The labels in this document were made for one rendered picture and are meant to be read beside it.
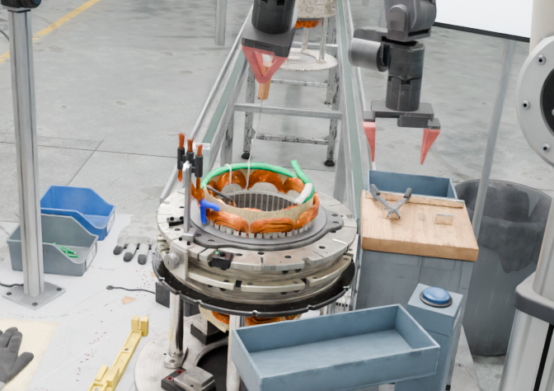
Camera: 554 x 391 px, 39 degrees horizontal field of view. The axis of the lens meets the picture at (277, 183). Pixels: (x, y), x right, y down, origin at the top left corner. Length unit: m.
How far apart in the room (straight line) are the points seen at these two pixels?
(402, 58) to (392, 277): 0.36
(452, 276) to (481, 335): 1.63
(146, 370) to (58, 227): 0.54
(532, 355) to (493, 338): 1.97
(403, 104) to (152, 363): 0.62
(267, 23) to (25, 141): 0.60
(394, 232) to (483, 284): 1.55
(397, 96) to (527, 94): 0.49
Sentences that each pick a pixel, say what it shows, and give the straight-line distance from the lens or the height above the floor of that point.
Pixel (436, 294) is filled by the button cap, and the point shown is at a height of 1.04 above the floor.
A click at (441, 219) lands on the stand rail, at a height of 1.08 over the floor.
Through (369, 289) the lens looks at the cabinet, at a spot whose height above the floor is 0.97.
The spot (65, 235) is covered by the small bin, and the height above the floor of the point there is 0.81.
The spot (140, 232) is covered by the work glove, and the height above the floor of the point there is 0.80.
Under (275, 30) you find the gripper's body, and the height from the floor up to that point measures 1.41.
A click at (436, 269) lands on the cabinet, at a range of 1.35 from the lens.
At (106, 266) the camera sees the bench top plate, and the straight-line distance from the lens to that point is 1.77.
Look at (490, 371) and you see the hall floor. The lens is 2.97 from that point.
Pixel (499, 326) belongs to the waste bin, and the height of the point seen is 0.14.
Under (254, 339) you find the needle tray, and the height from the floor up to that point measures 1.05.
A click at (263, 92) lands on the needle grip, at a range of 1.19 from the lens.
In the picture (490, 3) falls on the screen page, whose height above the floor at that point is 1.32.
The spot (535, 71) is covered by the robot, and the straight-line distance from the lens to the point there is 0.85.
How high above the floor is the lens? 1.64
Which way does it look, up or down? 23 degrees down
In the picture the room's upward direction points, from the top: 4 degrees clockwise
